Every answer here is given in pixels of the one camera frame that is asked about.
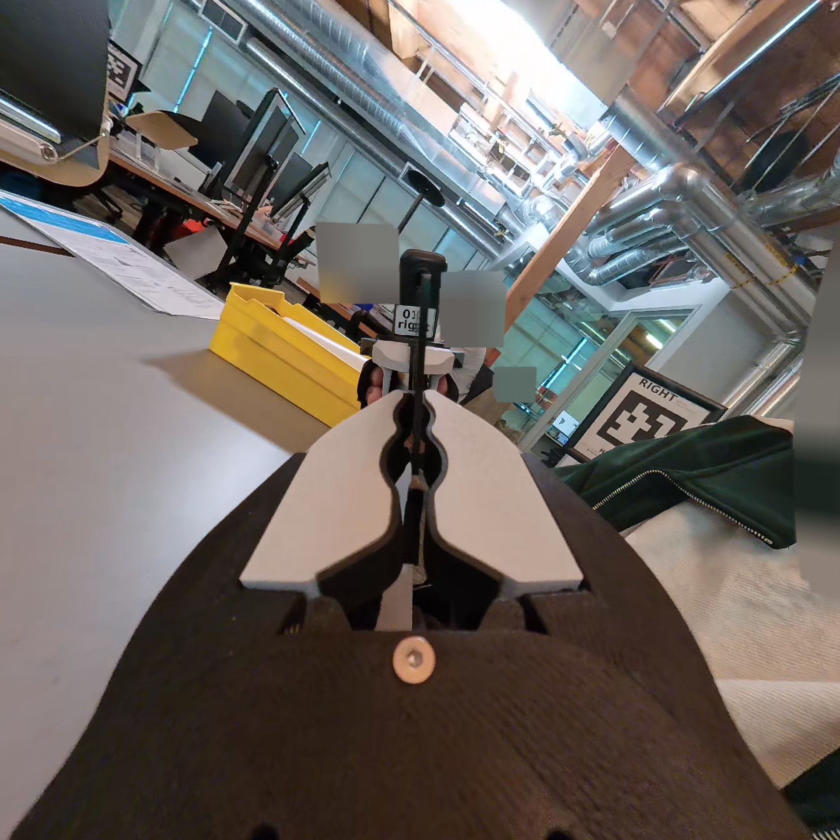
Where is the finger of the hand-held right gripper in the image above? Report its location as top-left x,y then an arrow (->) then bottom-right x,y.
425,346 -> 456,393
371,344 -> 412,396

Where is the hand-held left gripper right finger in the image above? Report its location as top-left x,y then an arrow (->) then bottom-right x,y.
425,390 -> 585,598

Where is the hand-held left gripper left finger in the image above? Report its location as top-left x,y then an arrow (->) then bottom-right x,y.
239,390 -> 412,596

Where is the white bottle black lid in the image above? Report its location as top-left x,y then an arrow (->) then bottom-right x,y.
282,315 -> 370,370

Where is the black cable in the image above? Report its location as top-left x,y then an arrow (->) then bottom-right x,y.
402,272 -> 435,592

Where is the yellow plastic bin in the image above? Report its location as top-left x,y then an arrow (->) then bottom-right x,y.
210,282 -> 373,429

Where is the grey desk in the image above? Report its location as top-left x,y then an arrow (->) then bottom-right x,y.
0,223 -> 349,840

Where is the wooden background desk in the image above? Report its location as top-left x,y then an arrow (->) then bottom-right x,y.
108,147 -> 309,265

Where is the black pole with round top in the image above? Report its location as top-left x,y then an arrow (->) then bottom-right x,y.
395,164 -> 445,235

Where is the black computer monitor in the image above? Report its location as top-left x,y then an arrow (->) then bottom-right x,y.
222,87 -> 307,199
268,159 -> 330,222

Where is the wooden pillar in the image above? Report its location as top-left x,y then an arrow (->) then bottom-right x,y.
504,141 -> 643,330

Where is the framed marker sign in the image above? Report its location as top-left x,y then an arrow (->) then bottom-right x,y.
105,41 -> 143,101
563,361 -> 729,465

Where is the blue white printed sheet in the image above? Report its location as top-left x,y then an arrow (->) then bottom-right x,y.
0,190 -> 227,321

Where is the beige cardboard panel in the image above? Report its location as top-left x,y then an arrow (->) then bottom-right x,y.
126,109 -> 199,152

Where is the wooden screen holder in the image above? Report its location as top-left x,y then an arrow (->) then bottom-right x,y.
0,0 -> 114,189

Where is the silver ventilation duct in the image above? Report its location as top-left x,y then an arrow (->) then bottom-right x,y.
217,0 -> 840,401

